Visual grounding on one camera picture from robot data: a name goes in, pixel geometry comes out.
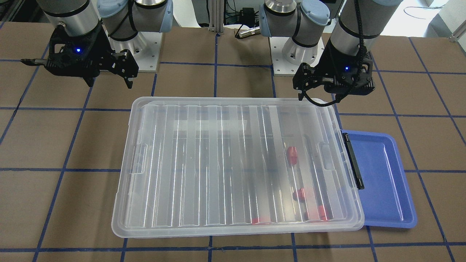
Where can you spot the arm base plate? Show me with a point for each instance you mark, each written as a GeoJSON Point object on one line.
{"type": "Point", "coordinates": [287, 56]}
{"type": "Point", "coordinates": [145, 48]}

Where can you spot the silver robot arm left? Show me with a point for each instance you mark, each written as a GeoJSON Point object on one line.
{"type": "Point", "coordinates": [358, 25]}

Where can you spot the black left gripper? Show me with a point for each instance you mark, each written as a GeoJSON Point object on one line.
{"type": "Point", "coordinates": [328, 62]}

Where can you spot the clear plastic box lid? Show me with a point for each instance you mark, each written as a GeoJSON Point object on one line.
{"type": "Point", "coordinates": [194, 167]}

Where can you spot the blue plastic tray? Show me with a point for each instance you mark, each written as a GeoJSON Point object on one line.
{"type": "Point", "coordinates": [386, 198]}

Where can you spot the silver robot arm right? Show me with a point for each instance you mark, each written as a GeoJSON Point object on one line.
{"type": "Point", "coordinates": [122, 20]}

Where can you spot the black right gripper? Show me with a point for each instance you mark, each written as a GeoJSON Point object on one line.
{"type": "Point", "coordinates": [102, 54]}

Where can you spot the black box latch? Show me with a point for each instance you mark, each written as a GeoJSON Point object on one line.
{"type": "Point", "coordinates": [354, 164]}

